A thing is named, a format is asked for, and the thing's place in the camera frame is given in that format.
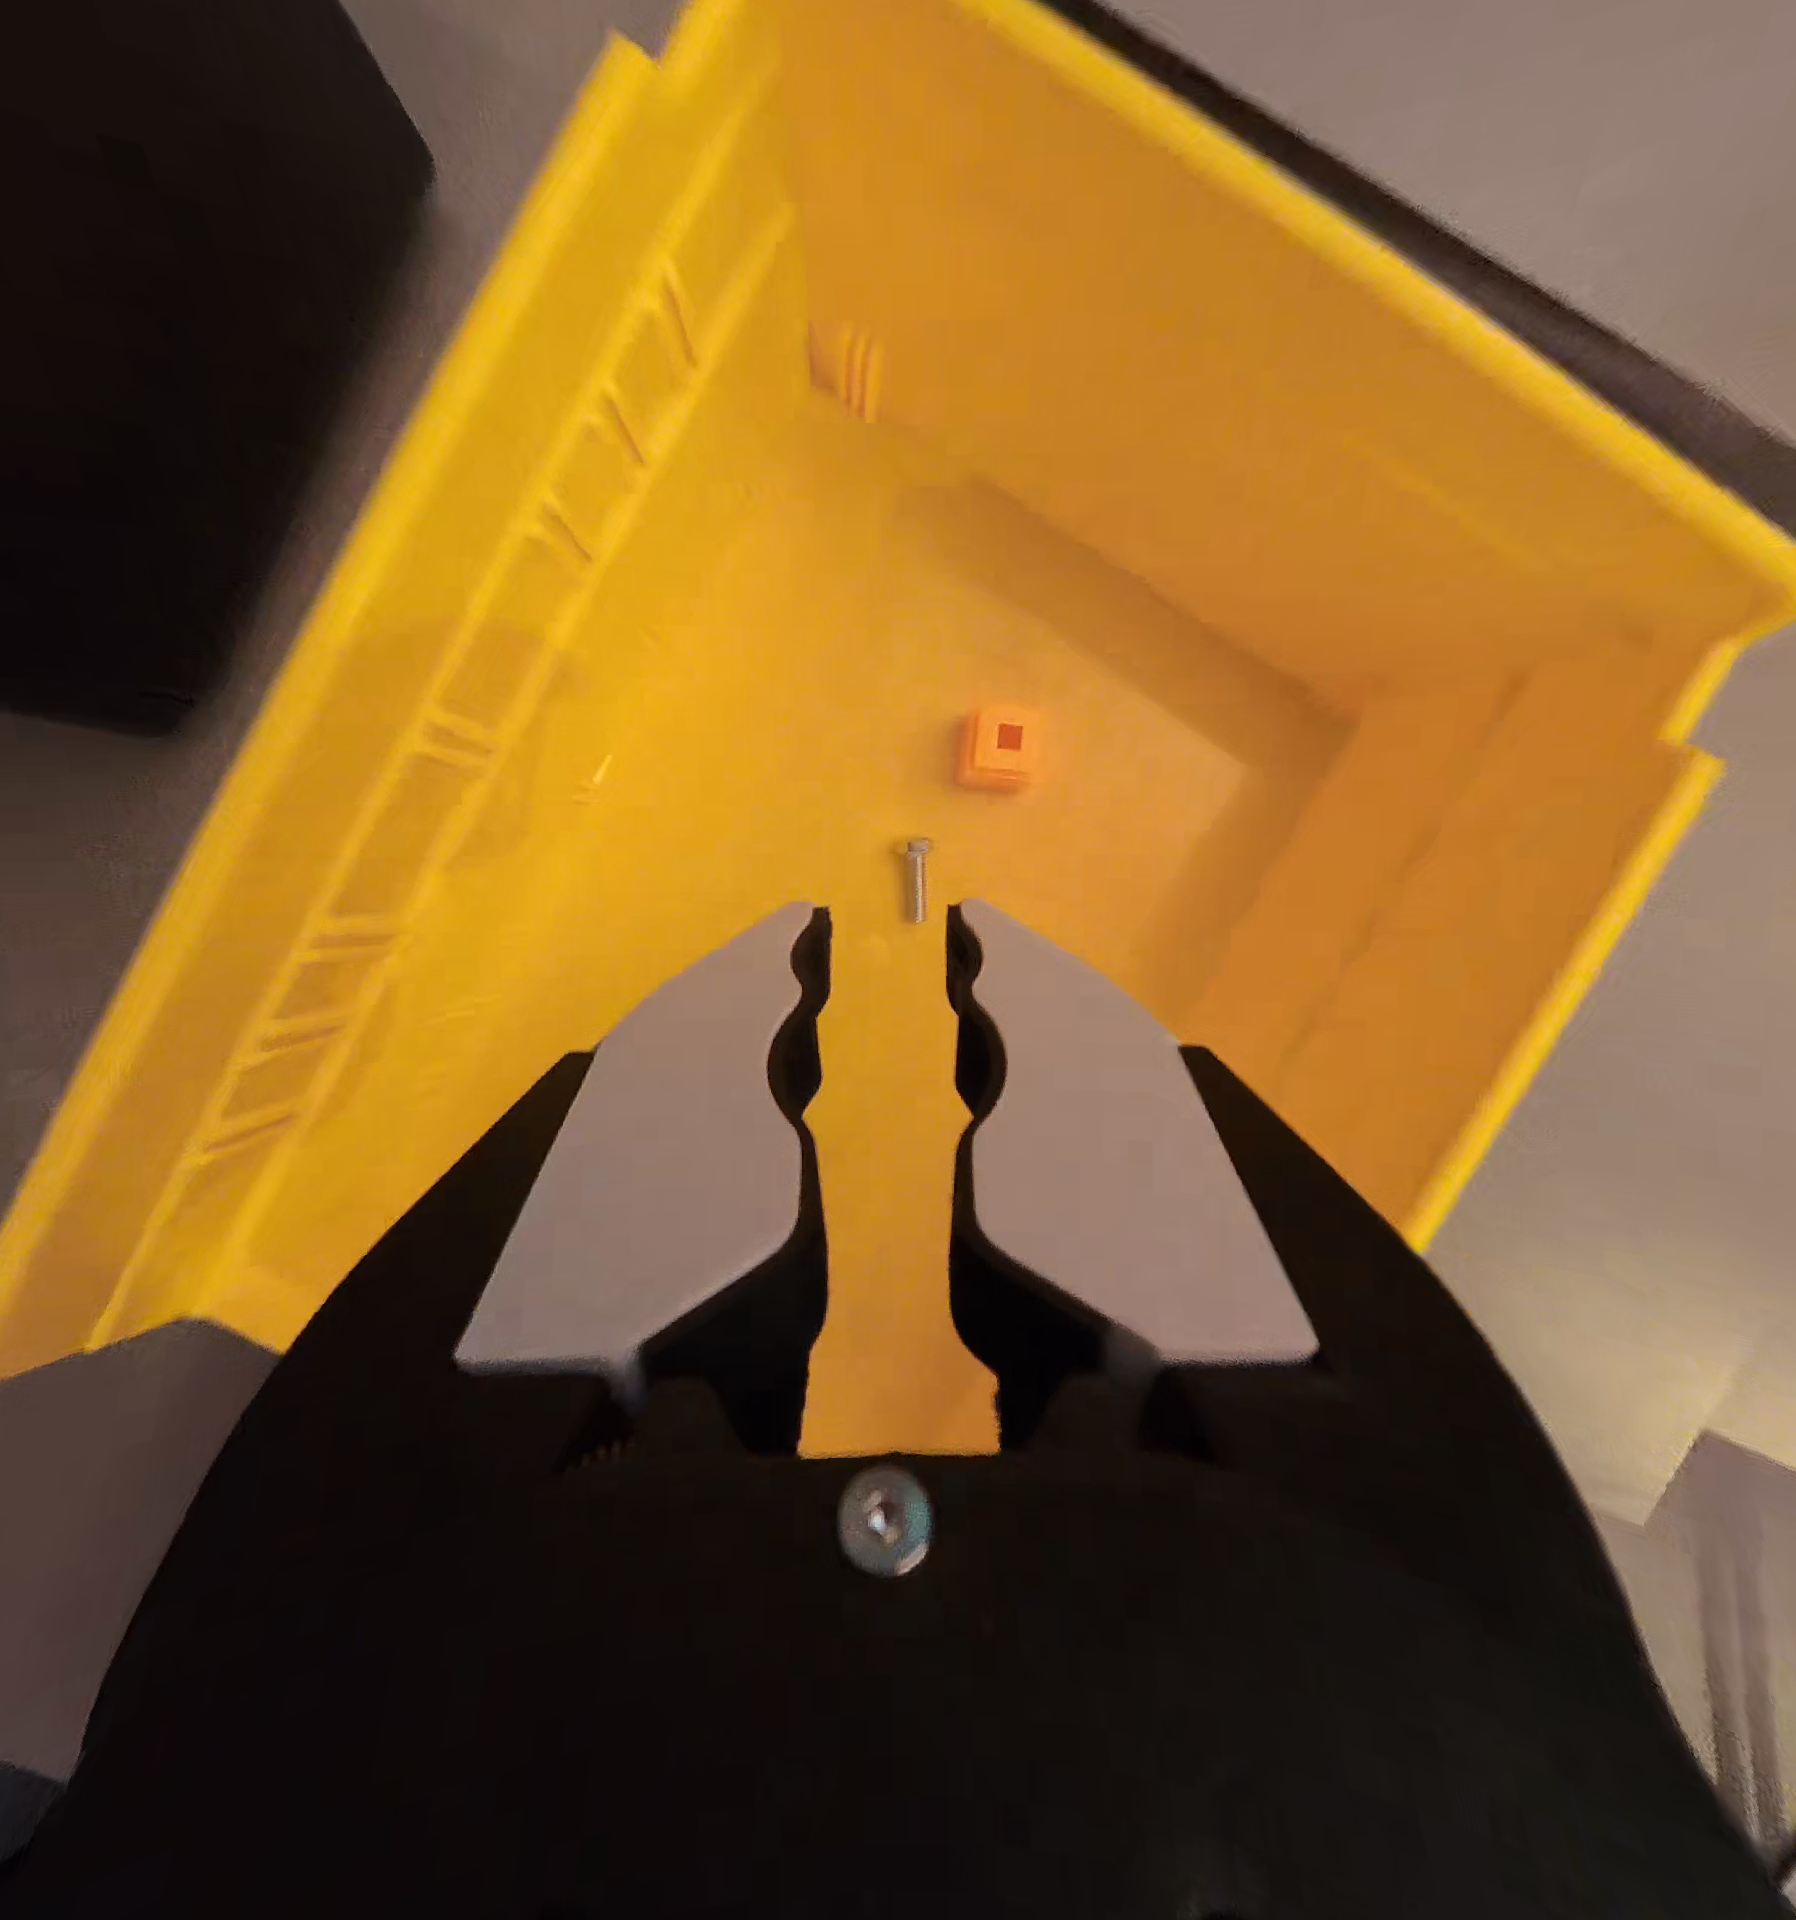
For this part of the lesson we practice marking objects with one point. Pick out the small metal screw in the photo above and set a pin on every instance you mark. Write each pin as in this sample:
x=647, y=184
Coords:
x=914, y=879

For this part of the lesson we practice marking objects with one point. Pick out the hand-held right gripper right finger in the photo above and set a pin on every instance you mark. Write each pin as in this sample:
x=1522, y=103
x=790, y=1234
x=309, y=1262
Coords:
x=1140, y=1202

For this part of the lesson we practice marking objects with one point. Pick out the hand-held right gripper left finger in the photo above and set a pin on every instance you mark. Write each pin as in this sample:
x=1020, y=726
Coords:
x=644, y=1202

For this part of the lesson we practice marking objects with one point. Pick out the orange cube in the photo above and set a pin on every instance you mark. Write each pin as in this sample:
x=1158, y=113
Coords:
x=999, y=748

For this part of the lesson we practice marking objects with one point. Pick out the yellow plastic bin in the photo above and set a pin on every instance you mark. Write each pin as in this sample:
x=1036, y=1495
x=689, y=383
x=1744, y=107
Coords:
x=1140, y=361

